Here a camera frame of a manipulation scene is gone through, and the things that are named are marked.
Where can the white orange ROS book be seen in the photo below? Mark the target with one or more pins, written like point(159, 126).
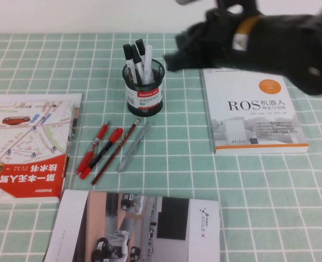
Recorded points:
point(253, 114)

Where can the grey translucent pen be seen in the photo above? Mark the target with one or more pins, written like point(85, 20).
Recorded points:
point(135, 146)

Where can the red and black pencil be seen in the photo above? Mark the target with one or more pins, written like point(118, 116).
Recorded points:
point(117, 148)

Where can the white paint marker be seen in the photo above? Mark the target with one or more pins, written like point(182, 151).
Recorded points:
point(148, 62)

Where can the AgileX brochure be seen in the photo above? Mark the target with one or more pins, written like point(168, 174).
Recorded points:
point(139, 229)

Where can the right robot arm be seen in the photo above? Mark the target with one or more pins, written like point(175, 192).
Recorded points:
point(286, 46)

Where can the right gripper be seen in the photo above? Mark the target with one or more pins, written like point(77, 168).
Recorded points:
point(218, 41)

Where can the slim red gel pen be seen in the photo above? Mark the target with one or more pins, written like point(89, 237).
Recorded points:
point(95, 143)

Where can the black mesh pen holder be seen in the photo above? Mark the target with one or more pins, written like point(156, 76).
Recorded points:
point(144, 109)

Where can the red-capped black marker pen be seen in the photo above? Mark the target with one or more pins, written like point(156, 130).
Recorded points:
point(106, 151)

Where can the red map-cover book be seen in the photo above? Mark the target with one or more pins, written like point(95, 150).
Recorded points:
point(27, 150)

